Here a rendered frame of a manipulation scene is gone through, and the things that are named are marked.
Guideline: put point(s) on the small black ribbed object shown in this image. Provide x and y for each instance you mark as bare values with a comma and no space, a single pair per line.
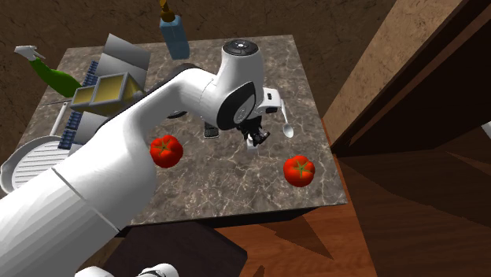
211,131

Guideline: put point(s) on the dark robot stand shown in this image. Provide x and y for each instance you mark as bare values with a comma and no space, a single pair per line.
184,249

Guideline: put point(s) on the green spray bottle white trigger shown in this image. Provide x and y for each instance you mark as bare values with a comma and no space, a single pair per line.
57,80

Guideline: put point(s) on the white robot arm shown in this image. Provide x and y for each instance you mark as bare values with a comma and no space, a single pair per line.
115,153

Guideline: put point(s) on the red tomato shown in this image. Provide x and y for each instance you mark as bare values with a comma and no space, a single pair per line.
299,171
166,151

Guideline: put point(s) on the blue bottle with brown top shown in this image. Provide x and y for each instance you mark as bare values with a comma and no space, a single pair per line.
175,38

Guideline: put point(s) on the white ribbed grill pan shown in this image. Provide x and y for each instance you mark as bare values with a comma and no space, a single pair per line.
34,161

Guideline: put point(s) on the marble top table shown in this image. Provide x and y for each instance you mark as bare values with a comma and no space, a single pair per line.
230,184

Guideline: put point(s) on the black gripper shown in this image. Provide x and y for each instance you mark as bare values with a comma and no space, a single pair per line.
251,129

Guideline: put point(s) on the silver spoon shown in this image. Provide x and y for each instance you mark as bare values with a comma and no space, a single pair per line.
287,129

